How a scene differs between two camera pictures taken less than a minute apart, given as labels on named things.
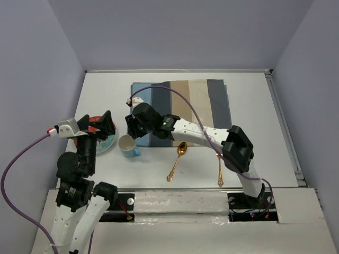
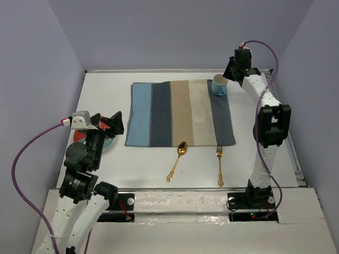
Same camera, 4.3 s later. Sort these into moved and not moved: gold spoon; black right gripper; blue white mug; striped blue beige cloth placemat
Moved: black right gripper; blue white mug
Not moved: gold spoon; striped blue beige cloth placemat
